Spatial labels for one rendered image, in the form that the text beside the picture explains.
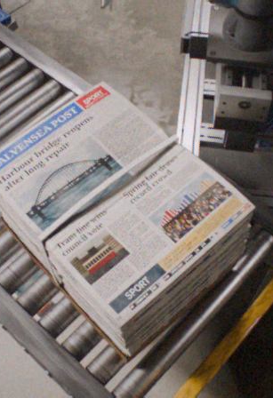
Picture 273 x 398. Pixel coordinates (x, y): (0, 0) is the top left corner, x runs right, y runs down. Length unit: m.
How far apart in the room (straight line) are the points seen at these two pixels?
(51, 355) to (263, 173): 1.18
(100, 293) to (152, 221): 0.14
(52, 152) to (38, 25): 1.99
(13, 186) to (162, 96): 1.60
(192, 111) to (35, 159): 1.22
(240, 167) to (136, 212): 1.13
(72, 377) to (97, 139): 0.42
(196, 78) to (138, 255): 1.46
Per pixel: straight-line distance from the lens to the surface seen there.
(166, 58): 2.54
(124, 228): 0.75
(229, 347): 0.91
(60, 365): 0.92
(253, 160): 1.89
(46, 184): 0.81
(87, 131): 0.86
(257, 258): 1.02
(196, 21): 1.56
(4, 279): 1.00
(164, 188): 0.79
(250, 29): 1.33
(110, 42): 2.63
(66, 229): 0.76
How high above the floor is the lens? 1.69
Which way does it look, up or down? 58 degrees down
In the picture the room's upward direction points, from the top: 1 degrees counter-clockwise
